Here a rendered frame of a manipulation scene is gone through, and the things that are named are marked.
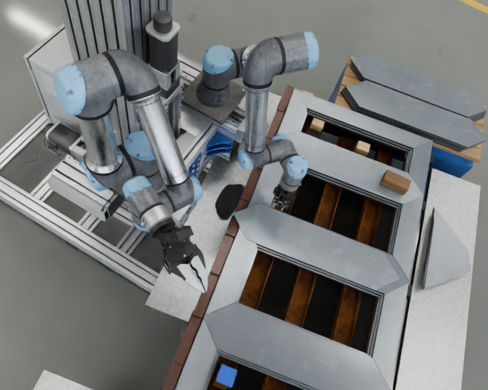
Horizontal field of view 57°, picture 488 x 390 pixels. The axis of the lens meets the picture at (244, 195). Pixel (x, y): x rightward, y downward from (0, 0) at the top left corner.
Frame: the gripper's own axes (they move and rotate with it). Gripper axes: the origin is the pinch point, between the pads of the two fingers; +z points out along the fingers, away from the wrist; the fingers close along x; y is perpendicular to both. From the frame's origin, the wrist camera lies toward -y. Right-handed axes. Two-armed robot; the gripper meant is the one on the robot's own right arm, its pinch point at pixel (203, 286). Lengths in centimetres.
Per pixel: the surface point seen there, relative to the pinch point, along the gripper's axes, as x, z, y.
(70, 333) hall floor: 22, -45, 150
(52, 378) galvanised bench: 38, -8, 46
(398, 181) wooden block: -119, -5, 40
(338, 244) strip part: -78, 3, 50
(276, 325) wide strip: -36, 15, 56
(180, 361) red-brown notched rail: 0, 6, 63
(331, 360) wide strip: -46, 37, 55
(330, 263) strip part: -70, 8, 52
